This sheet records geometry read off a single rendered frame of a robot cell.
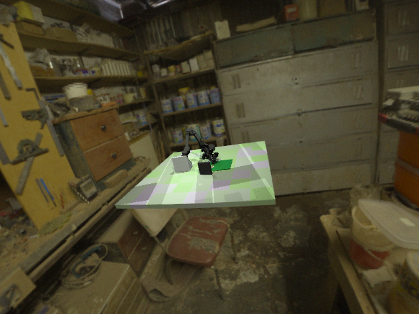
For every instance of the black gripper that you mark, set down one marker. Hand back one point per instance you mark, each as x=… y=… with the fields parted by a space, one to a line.
x=210 y=156

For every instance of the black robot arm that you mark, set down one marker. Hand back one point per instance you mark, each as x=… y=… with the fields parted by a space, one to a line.
x=202 y=144

